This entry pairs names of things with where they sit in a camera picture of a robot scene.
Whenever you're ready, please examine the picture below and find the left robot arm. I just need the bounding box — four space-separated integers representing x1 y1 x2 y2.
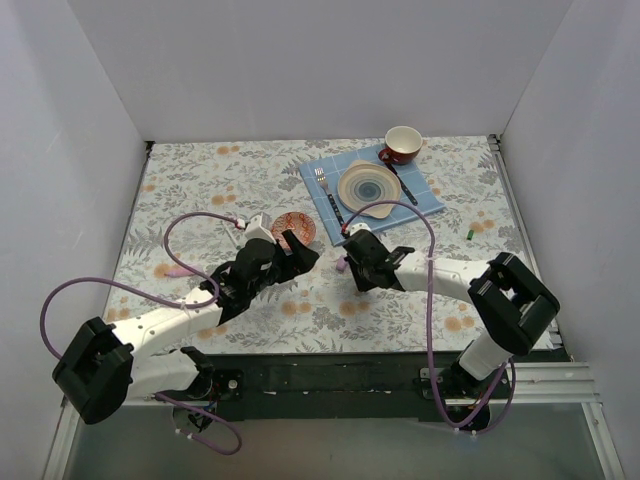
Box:
52 230 319 424

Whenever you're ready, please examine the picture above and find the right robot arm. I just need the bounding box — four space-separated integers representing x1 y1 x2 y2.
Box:
343 229 560 398

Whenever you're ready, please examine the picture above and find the pink pen on left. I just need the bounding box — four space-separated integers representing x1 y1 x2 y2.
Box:
165 267 193 278

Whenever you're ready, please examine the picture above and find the blue checked cloth napkin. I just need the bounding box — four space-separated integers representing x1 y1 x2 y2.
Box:
299 144 445 246

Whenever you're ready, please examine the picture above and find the beige plate with blue rings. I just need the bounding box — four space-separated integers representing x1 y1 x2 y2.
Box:
337 160 402 212

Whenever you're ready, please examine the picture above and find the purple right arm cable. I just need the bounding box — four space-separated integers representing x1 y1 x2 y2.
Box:
342 200 516 436

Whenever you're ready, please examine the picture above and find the red patterned small bowl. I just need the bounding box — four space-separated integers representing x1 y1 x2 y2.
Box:
271 212 316 252

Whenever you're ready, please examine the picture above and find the red cup white inside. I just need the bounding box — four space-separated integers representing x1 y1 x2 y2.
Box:
378 126 423 165

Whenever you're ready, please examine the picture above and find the white marker pen green tip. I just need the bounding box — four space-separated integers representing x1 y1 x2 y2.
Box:
224 227 241 251

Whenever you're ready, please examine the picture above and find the knife with dark handle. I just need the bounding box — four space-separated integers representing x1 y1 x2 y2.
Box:
385 163 418 206

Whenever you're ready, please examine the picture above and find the fork with dark handle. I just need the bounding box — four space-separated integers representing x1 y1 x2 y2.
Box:
315 168 344 226

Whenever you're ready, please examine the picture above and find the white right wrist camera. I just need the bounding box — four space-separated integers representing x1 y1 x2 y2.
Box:
341 222 371 240

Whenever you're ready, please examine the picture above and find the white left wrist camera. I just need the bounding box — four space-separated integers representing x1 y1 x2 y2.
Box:
235 213 276 244

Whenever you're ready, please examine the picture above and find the purple pen cap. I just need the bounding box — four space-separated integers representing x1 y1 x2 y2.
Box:
336 256 349 272

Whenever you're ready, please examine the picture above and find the floral tablecloth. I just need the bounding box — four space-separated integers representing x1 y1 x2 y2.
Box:
115 136 531 354

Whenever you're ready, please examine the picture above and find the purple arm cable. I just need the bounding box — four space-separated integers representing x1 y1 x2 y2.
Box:
41 212 249 361
342 200 516 436

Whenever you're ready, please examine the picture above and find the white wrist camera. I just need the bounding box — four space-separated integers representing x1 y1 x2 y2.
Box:
235 213 276 244
341 222 371 240

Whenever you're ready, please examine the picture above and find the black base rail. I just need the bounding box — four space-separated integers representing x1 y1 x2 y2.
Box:
154 352 501 424

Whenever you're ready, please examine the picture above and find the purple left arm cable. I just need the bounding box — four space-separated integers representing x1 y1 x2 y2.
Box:
41 212 249 361

